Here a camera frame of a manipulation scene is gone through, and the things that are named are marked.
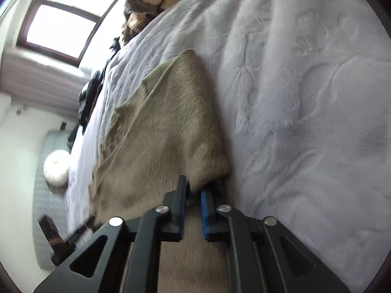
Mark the window with brown frame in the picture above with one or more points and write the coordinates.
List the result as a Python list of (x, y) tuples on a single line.
[(62, 29)]

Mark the grey curtain left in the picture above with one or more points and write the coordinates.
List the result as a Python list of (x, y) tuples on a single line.
[(36, 80)]

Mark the lavender plush bed blanket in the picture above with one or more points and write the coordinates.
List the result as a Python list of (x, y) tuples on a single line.
[(303, 96)]

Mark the white round pillow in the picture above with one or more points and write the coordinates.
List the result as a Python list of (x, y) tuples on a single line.
[(56, 168)]

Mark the brown knit sweater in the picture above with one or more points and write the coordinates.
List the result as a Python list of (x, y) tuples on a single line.
[(166, 129)]

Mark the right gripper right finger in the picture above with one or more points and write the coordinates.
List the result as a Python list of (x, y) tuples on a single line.
[(263, 255)]

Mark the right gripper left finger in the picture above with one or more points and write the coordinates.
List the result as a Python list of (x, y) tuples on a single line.
[(123, 255)]

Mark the black clothes pile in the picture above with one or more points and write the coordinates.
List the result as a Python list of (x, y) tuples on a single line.
[(90, 93)]

